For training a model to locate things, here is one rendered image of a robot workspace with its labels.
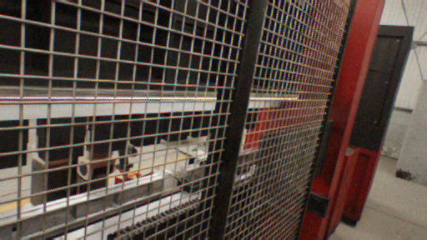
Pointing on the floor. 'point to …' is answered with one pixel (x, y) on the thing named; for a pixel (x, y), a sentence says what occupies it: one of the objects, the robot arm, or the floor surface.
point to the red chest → (341, 191)
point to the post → (251, 29)
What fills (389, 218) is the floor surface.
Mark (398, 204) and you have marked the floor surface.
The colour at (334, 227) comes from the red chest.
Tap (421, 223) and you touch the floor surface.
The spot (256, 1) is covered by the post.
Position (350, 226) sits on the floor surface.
